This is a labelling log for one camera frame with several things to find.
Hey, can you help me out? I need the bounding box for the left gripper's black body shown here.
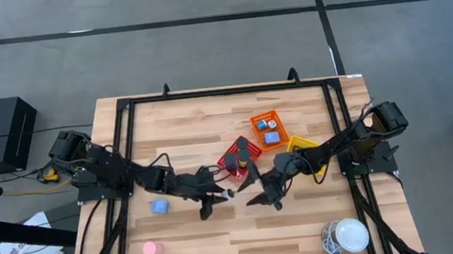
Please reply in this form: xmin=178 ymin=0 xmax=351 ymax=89
xmin=163 ymin=165 xmax=220 ymax=224

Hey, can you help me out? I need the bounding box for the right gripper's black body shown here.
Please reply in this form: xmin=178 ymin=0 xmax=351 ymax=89
xmin=258 ymin=150 xmax=309 ymax=212

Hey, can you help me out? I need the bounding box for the red plastic basket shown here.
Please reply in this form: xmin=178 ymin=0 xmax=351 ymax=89
xmin=213 ymin=133 xmax=266 ymax=183

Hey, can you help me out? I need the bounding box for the yellow plastic basket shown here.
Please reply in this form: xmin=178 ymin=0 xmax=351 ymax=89
xmin=284 ymin=132 xmax=328 ymax=179

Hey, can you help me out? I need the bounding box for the orange plastic basket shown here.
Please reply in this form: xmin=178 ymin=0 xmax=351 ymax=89
xmin=248 ymin=108 xmax=292 ymax=154

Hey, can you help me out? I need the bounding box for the pink round cup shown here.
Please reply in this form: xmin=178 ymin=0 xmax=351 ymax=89
xmin=141 ymin=239 xmax=166 ymax=254

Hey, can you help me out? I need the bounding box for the white dome lamp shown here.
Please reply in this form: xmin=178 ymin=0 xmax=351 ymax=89
xmin=333 ymin=215 xmax=372 ymax=254

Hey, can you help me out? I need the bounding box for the yellow floor device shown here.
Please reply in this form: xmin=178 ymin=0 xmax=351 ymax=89
xmin=41 ymin=168 xmax=60 ymax=183

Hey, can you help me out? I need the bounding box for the black beam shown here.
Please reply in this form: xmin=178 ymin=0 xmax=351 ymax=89
xmin=0 ymin=207 xmax=79 ymax=254

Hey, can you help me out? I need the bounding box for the black cardboard box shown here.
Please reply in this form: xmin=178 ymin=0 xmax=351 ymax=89
xmin=0 ymin=94 xmax=43 ymax=174

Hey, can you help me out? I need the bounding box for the right gripper's black cable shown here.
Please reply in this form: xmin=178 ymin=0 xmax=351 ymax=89
xmin=279 ymin=149 xmax=334 ymax=189

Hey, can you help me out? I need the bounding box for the gripper's black cable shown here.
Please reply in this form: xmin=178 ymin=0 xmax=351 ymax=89
xmin=127 ymin=151 xmax=173 ymax=177
xmin=279 ymin=149 xmax=334 ymax=189

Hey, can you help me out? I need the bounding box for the left gripper's black cable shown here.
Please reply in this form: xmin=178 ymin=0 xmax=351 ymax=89
xmin=127 ymin=151 xmax=173 ymax=177

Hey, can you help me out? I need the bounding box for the black metal table frame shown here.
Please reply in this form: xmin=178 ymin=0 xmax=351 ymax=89
xmin=55 ymin=68 xmax=427 ymax=254

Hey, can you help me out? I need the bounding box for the yellow cable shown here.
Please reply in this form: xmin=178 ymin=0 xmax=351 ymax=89
xmin=0 ymin=177 xmax=75 ymax=198

